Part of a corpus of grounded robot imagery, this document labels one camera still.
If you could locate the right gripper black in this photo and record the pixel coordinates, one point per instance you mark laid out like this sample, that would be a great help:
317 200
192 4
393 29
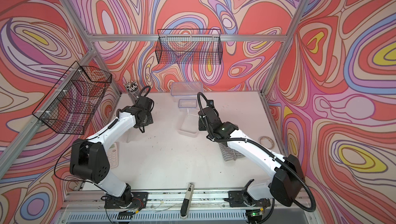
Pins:
201 125

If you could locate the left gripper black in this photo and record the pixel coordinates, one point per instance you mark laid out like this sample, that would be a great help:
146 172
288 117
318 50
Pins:
149 115

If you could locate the grey striped cloth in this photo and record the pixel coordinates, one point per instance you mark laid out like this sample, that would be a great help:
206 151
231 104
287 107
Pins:
229 154

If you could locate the translucent green lunch box lid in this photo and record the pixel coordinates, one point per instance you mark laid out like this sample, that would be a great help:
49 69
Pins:
132 135

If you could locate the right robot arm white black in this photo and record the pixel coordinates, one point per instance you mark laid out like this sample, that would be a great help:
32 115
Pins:
284 174

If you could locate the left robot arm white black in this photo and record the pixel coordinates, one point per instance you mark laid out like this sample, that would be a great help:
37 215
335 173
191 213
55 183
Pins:
89 160

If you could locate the mesh pen cup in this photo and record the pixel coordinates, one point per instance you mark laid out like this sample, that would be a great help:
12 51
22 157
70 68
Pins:
132 90

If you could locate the small clear box blue lid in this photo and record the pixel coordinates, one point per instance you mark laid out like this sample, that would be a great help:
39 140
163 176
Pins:
187 103

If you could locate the large clear box blue lid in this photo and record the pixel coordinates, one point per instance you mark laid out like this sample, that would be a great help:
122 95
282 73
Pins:
186 90

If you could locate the white calculator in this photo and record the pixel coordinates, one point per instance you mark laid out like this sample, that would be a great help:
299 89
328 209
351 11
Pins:
113 155

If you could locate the tape roll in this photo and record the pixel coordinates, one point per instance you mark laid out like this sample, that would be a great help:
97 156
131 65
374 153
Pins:
267 142

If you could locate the black white marker pen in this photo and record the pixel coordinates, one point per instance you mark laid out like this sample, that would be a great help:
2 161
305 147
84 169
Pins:
187 201

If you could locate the black wire basket back wall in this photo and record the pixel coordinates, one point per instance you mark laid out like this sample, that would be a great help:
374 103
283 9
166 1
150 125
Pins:
189 46

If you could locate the black wire basket wall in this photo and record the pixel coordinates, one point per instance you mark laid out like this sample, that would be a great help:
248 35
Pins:
72 106
189 46

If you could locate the black wire basket left wall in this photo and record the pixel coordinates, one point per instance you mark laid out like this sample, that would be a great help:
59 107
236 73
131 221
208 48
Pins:
72 106

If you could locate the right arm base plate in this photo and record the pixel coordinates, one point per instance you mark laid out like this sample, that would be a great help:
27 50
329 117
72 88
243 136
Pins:
243 199

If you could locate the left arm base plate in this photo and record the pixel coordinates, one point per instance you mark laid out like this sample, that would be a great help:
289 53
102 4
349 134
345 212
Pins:
137 200

